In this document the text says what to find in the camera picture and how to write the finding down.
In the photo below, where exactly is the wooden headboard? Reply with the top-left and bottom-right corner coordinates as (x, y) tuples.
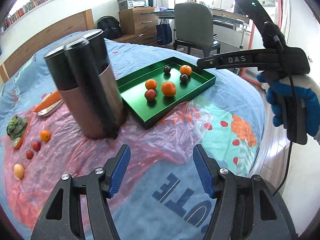
(0, 9), (95, 78)

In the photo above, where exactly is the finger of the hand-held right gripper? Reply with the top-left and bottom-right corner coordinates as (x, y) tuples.
(197, 56), (225, 70)

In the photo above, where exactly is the dark blue tote bag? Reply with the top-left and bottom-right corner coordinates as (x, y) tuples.
(156, 19), (173, 45)

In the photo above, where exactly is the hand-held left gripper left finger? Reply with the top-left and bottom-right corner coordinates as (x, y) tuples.
(30, 144), (132, 240)

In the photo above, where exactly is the green bok choy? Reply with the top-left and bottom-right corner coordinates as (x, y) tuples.
(6, 115), (28, 140)

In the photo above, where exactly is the wooden drawer cabinet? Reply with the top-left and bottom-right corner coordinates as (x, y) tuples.
(112, 6), (163, 47)

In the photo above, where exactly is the person's right hand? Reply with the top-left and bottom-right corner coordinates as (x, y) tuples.
(257, 70), (320, 146)

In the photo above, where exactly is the black and brown juicer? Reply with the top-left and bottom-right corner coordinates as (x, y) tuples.
(44, 29), (128, 140)

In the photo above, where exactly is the pink plastic sheet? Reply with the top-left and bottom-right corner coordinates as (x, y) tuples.
(0, 90), (213, 230)

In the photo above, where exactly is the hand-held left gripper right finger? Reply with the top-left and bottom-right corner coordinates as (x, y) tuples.
(193, 144), (299, 240)

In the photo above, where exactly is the white printer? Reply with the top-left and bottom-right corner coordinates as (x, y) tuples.
(127, 0), (150, 8)

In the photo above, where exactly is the green tray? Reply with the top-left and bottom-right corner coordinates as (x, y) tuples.
(117, 56), (217, 130)

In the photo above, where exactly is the carrot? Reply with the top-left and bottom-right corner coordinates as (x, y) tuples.
(32, 90), (62, 113)

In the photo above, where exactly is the large orange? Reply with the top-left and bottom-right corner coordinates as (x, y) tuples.
(161, 81), (177, 97)

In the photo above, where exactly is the white patterned plate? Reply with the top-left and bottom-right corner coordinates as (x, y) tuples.
(37, 99), (64, 117)

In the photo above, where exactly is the yellow round fruit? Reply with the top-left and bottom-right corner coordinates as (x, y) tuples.
(14, 164), (25, 180)

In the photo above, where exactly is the grey chair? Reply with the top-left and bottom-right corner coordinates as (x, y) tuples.
(173, 2), (221, 57)

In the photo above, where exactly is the black backpack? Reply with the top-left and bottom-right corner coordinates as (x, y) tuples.
(97, 16), (123, 40)

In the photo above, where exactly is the black cable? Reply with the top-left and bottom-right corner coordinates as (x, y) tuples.
(272, 36), (297, 197)

